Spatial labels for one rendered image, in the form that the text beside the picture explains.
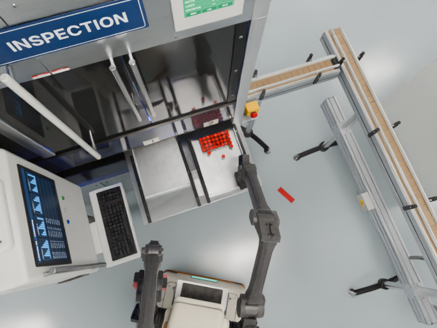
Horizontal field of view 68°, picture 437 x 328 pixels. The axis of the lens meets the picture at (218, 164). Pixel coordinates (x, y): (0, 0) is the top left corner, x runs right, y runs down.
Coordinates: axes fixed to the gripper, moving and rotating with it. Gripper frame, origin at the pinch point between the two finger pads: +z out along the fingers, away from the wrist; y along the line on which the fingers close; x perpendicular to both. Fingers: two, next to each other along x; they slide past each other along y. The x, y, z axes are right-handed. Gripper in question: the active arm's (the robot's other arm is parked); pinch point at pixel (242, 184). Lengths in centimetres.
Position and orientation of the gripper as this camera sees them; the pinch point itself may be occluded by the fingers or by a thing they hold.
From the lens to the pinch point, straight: 184.9
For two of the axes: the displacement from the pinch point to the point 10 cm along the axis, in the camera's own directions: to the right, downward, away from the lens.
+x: -9.5, 3.0, -1.0
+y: -3.1, -8.8, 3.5
